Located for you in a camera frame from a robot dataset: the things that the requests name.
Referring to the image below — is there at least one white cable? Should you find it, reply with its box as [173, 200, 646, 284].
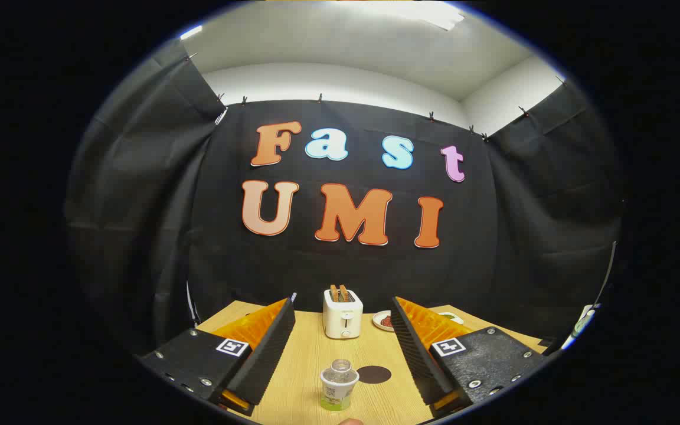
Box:
[185, 280, 200, 325]

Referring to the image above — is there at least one wooden table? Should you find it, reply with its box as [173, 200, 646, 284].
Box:
[195, 300, 547, 425]

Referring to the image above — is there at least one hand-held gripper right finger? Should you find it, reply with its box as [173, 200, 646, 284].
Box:
[390, 296, 548, 420]

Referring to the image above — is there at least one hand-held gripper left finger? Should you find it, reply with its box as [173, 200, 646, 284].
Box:
[137, 295, 297, 417]

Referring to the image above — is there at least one white toaster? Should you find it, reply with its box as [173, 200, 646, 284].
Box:
[323, 289, 364, 339]

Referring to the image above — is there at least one ceiling light strip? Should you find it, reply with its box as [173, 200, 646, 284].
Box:
[375, 0, 466, 31]

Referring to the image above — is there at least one dark brown round coaster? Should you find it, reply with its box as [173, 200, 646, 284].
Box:
[357, 365, 393, 385]

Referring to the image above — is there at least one clear juice bottle white label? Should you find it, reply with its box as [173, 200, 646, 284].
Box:
[320, 358, 360, 411]

